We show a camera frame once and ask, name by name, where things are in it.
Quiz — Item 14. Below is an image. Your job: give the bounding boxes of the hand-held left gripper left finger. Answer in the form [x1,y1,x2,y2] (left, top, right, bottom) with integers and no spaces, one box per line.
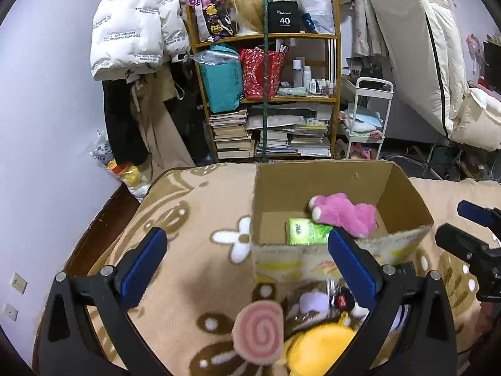
[37,226,169,376]

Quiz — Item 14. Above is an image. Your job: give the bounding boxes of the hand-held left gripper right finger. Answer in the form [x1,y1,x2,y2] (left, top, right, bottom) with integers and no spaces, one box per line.
[328,226,458,376]

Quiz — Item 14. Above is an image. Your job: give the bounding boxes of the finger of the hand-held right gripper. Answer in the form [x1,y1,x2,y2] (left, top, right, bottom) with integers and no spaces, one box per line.
[434,223,501,267]
[457,200,501,239]

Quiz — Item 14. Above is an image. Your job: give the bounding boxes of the purple white plush doll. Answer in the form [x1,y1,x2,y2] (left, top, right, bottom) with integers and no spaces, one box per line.
[299,292,333,315]

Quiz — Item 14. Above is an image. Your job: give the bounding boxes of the yellow plush toy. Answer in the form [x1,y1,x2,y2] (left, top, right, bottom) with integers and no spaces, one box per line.
[282,323,357,376]

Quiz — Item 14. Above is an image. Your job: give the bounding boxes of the cardboard box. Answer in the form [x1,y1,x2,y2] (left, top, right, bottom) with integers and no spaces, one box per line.
[250,159,435,283]

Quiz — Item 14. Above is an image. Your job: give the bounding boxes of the pink swirl plush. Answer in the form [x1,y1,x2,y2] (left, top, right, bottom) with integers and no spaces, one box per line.
[232,301,284,366]

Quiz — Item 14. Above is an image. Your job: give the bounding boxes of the beige flower printed blanket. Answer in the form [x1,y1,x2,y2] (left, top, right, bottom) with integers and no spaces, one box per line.
[31,162,501,376]

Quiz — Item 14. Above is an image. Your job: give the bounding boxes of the pink plush toy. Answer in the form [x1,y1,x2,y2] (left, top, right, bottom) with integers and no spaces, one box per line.
[308,193,378,238]

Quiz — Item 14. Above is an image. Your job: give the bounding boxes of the green tissue pack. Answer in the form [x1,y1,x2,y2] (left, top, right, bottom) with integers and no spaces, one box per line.
[285,218,334,245]

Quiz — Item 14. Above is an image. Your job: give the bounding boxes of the cream duvet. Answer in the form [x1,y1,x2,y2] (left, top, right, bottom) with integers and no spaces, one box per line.
[450,86,501,151]

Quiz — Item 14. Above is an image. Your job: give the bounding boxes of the plastic bag of toys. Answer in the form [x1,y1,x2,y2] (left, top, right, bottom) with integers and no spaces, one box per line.
[89,131,151,200]

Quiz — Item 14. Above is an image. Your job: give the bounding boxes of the heap of pink toys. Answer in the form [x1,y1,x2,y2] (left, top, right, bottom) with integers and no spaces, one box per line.
[346,143,380,160]

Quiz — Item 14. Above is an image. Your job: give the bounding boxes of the white trolley cart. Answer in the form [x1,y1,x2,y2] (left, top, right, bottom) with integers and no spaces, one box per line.
[338,76,394,161]

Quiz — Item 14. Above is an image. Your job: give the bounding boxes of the beige coat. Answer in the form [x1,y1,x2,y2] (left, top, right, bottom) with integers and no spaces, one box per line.
[129,65,196,183]

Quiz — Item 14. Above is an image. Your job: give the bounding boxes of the folded cloths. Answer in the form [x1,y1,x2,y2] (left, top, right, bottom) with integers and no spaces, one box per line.
[340,104,386,139]

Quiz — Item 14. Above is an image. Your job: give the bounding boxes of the black coat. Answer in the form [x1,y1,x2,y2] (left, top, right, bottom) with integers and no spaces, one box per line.
[102,74,151,167]

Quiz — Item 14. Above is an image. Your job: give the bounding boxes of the black hanging garment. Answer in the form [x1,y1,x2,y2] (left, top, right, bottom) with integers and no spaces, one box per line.
[168,63,216,165]

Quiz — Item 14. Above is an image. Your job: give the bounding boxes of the pink fan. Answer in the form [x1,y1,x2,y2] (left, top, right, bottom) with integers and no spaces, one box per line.
[466,33,486,73]

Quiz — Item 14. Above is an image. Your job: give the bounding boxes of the stack of books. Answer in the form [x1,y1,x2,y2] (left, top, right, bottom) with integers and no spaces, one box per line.
[207,104,333,161]

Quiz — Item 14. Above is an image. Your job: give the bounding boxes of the white mattress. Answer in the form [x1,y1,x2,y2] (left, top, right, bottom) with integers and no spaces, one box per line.
[364,0,468,138]

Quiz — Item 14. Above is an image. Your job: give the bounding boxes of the black bag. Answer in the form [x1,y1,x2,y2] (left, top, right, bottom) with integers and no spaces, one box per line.
[346,55,382,79]

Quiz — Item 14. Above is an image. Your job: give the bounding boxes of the group of cosmetic bottles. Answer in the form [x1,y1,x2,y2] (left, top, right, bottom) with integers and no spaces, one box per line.
[292,58,335,97]

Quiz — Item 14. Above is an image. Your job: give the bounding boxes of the teal bag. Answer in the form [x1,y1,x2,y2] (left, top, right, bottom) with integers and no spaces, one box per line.
[198,45,242,113]

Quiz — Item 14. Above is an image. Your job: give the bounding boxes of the white curtain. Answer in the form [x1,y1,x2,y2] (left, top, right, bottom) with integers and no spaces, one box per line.
[172,0,470,57]

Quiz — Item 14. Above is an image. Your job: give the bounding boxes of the red patterned bag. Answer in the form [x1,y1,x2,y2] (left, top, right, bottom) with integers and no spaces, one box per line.
[240,47,286,100]

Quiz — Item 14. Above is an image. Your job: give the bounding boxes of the wooden shelf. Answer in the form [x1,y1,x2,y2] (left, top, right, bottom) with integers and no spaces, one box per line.
[186,0,341,161]

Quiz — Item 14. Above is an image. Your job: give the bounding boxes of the white puffer jacket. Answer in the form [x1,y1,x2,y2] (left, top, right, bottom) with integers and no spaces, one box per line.
[90,0,192,81]

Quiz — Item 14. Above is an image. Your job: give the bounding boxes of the black box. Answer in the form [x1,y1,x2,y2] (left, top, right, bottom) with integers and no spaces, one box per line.
[267,2,301,34]

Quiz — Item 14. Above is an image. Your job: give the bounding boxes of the clear plastic bag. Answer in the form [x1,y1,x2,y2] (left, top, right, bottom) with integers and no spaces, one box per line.
[299,0,336,35]

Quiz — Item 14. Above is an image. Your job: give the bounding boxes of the printed tote bag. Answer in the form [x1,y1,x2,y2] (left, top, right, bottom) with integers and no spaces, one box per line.
[187,0,237,43]

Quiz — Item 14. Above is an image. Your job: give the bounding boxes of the blond wig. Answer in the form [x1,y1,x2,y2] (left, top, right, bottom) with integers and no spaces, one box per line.
[229,0,269,36]

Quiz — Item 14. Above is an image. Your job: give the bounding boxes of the dark wooden bed frame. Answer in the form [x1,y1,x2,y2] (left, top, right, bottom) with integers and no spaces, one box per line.
[66,184,142,283]

